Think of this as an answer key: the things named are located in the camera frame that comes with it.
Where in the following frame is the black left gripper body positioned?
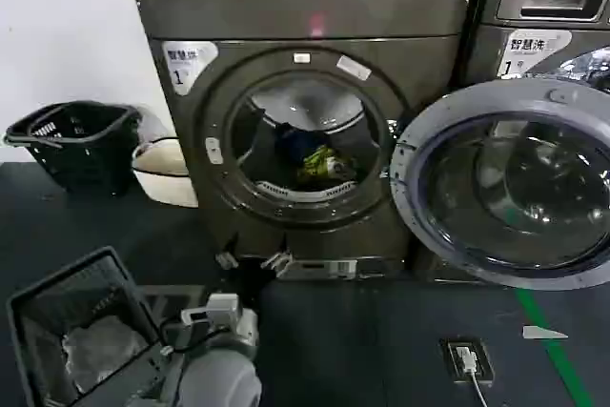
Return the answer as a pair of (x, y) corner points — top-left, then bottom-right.
(233, 257), (269, 301)

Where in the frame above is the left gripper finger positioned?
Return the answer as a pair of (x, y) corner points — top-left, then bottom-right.
(215, 231), (241, 271)
(259, 231), (294, 278)

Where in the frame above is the white plastic basin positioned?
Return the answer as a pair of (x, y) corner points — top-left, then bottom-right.
(131, 135), (199, 210)

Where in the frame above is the yellow-green garment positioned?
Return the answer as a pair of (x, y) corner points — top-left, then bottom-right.
(295, 143), (356, 184)

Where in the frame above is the dark blue garment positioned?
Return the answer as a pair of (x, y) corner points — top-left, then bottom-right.
(274, 121), (331, 166)

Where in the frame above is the white cloth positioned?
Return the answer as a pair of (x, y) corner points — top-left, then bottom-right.
(61, 315), (150, 392)

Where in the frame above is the translucent white plastic bag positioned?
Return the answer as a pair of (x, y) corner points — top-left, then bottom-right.
(136, 104), (169, 144)

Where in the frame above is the black plastic laundry basket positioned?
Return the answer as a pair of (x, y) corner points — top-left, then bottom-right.
(4, 99), (142, 198)

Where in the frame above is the metal floor socket box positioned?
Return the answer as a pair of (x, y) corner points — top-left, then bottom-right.
(438, 336), (495, 385)

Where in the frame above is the dark grey laundry basket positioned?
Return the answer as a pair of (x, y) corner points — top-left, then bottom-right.
(5, 245), (207, 407)

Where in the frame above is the white power plug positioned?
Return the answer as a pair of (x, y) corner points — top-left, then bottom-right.
(455, 347), (478, 375)

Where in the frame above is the round glass dryer door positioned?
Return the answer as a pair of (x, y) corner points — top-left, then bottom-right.
(389, 77), (610, 292)

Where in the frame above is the white floor tape piece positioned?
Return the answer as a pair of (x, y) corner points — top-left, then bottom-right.
(522, 325), (569, 340)

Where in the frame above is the green floor tape stripe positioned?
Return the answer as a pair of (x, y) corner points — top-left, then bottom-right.
(516, 288), (597, 407)

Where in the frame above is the white power cable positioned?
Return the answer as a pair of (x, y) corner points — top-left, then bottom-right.
(468, 367), (502, 407)

